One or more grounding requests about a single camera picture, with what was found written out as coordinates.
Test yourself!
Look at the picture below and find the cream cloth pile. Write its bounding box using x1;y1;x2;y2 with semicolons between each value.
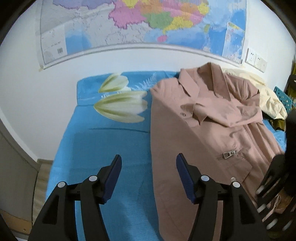
222;68;287;120

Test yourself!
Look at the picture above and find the blue floral bed sheet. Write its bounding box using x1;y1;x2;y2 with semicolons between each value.
46;70;289;241

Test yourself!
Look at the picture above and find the olive green garment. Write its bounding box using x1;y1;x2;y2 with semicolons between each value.
269;119;286;132

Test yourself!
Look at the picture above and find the white wall socket panel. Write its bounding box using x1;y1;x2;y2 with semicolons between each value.
245;48;267;73

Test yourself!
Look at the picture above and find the colourful wall map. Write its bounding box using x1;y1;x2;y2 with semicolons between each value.
36;0;247;67

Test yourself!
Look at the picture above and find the pink coat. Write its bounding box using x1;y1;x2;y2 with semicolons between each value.
151;63;283;240

